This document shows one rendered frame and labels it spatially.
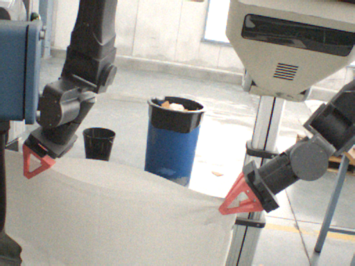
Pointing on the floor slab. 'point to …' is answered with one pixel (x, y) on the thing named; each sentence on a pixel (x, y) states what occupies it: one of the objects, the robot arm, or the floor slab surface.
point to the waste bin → (172, 138)
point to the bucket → (98, 143)
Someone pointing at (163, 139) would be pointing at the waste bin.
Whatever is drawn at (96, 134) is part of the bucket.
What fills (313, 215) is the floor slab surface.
